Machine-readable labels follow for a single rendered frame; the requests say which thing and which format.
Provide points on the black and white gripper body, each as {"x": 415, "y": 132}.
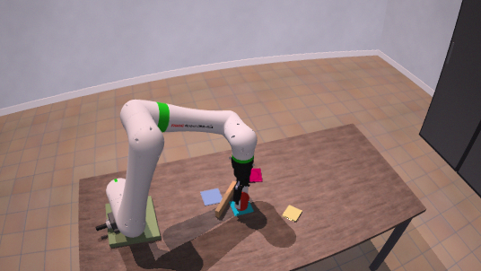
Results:
{"x": 241, "y": 176}

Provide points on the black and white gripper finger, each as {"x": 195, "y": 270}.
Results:
{"x": 246, "y": 186}
{"x": 237, "y": 194}

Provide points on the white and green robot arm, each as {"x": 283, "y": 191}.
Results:
{"x": 145, "y": 121}

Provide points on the red cup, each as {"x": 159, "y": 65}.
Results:
{"x": 244, "y": 201}

